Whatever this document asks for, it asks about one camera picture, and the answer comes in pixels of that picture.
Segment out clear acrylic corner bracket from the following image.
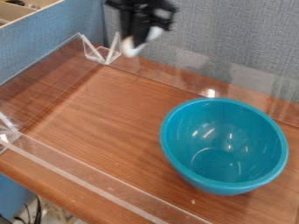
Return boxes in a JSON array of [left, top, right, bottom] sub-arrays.
[[78, 32, 121, 65]]

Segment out black cables under table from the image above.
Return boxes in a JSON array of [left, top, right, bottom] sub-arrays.
[[0, 195, 44, 224]]

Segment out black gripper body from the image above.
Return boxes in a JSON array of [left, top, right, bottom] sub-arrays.
[[105, 0, 176, 31]]

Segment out wooden shelf box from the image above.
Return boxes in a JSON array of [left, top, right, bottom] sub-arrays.
[[0, 0, 65, 29]]

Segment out blue plastic bowl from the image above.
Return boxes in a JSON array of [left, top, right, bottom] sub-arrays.
[[158, 98, 289, 196]]

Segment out clear acrylic barrier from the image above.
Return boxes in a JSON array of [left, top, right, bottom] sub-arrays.
[[0, 34, 102, 130], [0, 112, 210, 224], [110, 42, 299, 127]]

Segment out clear acrylic left barrier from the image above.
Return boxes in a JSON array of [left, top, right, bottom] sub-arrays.
[[0, 34, 102, 130]]

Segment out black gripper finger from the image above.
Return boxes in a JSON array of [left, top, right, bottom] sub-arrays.
[[132, 12, 150, 47], [120, 10, 132, 39]]

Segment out white brown plush mushroom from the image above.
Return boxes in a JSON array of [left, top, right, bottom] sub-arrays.
[[121, 26, 164, 58]]

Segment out clear acrylic back barrier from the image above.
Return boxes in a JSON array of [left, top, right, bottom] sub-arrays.
[[110, 42, 299, 127]]

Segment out clear acrylic front barrier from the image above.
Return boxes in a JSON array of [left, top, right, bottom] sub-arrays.
[[0, 112, 210, 224]]

